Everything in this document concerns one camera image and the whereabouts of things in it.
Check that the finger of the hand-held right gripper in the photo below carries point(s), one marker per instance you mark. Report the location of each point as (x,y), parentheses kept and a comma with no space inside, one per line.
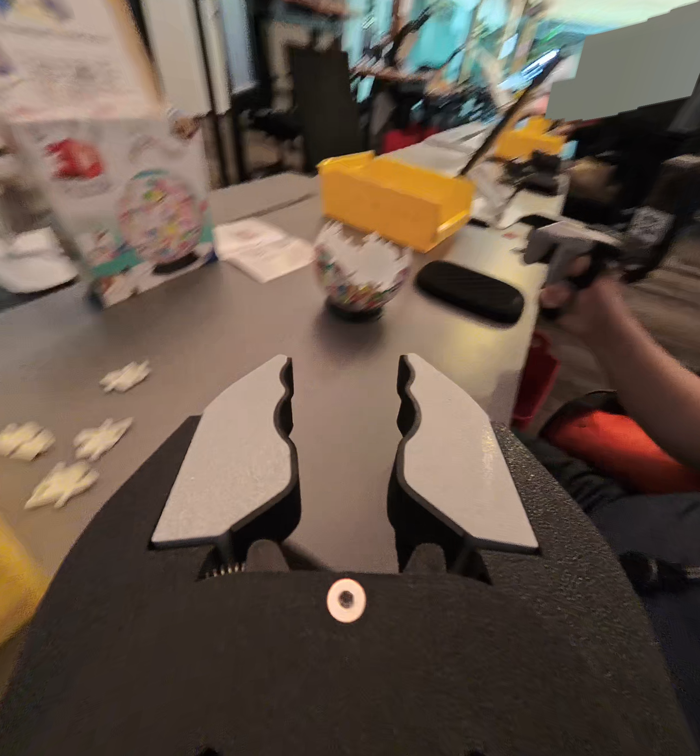
(580,233)
(542,248)

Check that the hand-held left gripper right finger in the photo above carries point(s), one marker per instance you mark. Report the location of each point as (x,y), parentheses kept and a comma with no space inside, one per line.
(462,472)

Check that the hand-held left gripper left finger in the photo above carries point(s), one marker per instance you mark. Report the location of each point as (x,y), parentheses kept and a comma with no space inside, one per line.
(226,472)

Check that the white puzzle pieces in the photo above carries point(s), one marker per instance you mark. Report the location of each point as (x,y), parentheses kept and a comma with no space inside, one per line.
(102,437)

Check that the half-built colourful puzzle ball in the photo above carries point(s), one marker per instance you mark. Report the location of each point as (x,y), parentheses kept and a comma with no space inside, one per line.
(362,271)

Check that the black round ball stand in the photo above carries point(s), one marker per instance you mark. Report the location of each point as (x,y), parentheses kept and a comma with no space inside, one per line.
(354,312)

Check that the colourful puzzle box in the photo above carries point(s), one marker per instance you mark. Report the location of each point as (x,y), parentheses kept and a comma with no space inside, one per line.
(119,206)

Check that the person's right hand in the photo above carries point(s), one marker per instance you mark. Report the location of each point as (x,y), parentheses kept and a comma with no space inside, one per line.
(586,307)

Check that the black padded wrist rest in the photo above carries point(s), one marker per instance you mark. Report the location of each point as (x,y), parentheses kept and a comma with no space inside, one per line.
(468,292)

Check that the small yellow bin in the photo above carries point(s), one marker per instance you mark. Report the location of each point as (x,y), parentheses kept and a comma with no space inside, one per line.
(527,142)

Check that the dark tablet on stand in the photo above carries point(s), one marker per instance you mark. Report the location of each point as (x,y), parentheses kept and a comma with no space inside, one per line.
(503,124)

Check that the red orange item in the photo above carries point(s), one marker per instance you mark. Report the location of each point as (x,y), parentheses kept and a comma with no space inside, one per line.
(616,449)

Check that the folded paper instruction leaflet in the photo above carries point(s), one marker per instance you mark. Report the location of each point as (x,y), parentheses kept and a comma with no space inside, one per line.
(261,251)

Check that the person's dark blue shirt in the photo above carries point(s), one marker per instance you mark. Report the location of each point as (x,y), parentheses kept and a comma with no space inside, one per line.
(680,590)

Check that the black office chair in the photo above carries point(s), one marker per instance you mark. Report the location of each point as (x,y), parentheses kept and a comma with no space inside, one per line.
(326,106)

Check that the wooden board with instruction sheet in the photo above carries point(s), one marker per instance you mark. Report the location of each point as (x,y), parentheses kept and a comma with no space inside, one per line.
(49,53)

